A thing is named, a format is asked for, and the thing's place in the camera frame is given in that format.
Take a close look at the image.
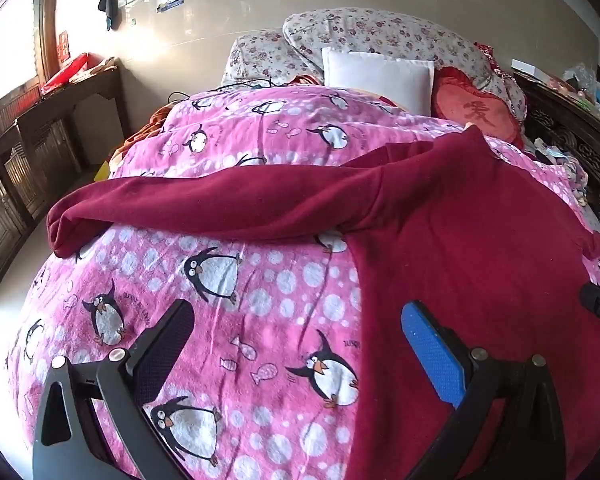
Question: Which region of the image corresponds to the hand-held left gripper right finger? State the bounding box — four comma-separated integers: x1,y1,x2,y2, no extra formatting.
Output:
401,301,567,480

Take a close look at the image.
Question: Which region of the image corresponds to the red heart cushion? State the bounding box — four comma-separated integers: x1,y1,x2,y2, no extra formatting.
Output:
431,66,525,148

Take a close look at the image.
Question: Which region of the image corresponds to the dark wooden desk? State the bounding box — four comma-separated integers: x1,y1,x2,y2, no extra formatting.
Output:
0,66,127,223

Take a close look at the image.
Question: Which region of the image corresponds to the white pillow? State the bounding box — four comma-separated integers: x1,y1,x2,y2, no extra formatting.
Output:
322,46,436,116

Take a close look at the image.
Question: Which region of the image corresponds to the black cable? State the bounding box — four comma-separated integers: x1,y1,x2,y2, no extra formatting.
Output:
167,76,276,105

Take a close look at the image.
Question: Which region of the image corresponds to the large floral quilt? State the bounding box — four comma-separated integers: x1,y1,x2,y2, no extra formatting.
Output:
282,7,529,122

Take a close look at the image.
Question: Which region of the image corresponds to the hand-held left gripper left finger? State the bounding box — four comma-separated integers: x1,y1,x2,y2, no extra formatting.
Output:
32,299,196,480

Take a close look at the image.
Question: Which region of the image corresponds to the colourful clutter on headboard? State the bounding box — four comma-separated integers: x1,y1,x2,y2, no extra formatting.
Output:
545,62,600,133

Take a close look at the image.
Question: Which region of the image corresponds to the window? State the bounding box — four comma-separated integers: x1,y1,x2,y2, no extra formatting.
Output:
0,0,47,111

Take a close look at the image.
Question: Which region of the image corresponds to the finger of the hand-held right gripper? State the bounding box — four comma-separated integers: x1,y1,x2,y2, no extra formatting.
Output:
580,255,600,361

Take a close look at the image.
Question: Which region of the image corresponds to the red box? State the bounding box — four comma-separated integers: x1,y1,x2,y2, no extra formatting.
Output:
40,52,94,95

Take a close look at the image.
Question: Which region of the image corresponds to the pile of colourful clothes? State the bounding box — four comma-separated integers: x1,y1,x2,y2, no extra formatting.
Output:
527,136,590,207

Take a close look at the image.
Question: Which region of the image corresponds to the carved wooden headboard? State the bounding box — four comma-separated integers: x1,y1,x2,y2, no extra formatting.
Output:
512,70,600,223

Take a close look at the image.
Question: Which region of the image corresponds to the dark hanging cloth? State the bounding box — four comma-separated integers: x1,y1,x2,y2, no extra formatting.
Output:
97,0,117,31

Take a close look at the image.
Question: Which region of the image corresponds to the red patterned cloth bundle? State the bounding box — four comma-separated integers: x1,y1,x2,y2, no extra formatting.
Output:
472,42,517,80

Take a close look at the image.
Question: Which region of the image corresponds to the maroon sweater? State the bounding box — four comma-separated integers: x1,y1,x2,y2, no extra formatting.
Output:
46,125,600,480

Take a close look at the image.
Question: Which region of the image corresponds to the small floral pillow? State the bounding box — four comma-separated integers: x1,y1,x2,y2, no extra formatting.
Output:
221,30,327,88

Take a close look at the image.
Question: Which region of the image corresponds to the white small box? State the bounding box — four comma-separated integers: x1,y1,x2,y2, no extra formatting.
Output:
511,59,549,79

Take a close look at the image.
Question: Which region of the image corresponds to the pink penguin print blanket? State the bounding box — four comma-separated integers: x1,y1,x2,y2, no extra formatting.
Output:
5,85,600,480

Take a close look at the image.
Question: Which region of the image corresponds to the slatted wooden screen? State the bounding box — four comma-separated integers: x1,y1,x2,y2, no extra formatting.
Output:
0,105,51,307

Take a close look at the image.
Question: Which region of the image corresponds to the orange cloth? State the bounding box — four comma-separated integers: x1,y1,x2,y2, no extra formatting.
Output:
111,104,175,162

